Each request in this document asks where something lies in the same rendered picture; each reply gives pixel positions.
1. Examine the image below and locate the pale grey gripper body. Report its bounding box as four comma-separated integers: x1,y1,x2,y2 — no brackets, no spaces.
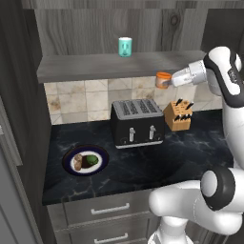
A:
171,65,193,88

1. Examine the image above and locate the dark cabinet door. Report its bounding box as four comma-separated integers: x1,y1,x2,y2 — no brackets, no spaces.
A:
200,7,244,54

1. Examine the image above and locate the green avocado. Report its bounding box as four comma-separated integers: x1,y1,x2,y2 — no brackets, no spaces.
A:
82,153,99,169

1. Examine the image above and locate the brown bread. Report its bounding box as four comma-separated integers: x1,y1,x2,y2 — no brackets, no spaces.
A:
72,153,85,173

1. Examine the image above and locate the blue-rimmed white plate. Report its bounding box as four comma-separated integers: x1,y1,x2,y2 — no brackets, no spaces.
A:
61,144,111,177

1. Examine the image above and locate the wooden knife block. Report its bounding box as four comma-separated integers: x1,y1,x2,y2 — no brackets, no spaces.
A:
162,97,195,132

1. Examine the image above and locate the teal can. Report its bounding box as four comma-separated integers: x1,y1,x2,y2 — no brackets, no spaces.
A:
118,36,133,59

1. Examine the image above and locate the black four-slot toaster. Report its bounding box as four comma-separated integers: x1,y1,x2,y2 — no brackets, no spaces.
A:
110,97,166,150

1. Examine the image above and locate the grey drawer front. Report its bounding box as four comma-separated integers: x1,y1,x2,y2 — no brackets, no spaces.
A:
62,190,154,227
67,218,161,244

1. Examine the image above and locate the grey fridge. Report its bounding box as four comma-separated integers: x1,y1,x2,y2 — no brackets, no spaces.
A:
0,94,44,244

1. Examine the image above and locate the grey wooden wall cabinet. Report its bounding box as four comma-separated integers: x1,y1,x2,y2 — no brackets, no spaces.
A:
22,0,244,85

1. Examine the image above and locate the silver drawer handle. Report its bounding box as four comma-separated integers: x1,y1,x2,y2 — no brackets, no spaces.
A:
90,202,132,216
102,233,130,244

